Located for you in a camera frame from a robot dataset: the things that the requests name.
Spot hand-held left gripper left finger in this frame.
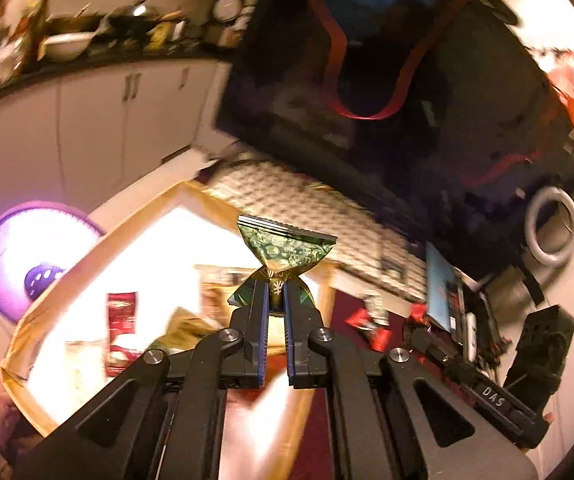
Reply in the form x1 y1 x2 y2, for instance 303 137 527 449
12 277 272 480

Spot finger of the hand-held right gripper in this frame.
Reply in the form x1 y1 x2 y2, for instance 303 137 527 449
404 327 550 448

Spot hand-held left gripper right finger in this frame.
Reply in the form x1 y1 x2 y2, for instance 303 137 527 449
283 279 540 480

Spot orange brown snack packet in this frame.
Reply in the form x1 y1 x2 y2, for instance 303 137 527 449
198 266 254 322

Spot yellow snack packet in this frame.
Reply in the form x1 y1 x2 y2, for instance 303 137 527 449
149 307 228 356

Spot dark green snack packet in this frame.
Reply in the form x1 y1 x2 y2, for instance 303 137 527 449
228 215 338 317

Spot dark red snack packet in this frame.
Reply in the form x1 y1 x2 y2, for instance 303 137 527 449
106 292 138 378

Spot white foam tray yellow tape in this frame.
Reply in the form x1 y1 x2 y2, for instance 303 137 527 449
0 180 338 441

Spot white snack packet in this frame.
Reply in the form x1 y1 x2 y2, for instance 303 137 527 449
64 340 108 411

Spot small white device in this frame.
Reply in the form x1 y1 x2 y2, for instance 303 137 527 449
464 312 478 361

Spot blue notebook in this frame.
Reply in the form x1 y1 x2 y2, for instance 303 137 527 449
426 242 460 333

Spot white computer keyboard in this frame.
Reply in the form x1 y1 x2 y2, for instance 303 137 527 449
202 157 428 301

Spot large black monitor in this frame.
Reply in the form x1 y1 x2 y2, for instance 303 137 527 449
217 0 574 281

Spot white kitchen cabinets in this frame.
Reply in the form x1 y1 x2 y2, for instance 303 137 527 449
0 57 232 241

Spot black kitchen countertop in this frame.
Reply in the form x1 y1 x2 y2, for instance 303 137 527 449
0 42 232 111

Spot black wok with lid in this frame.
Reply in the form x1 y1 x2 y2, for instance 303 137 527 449
107 4 158 36

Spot white bowl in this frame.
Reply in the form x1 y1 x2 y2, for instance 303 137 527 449
42 32 100 62

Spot white ring light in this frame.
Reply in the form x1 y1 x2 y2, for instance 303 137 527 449
524 186 574 267

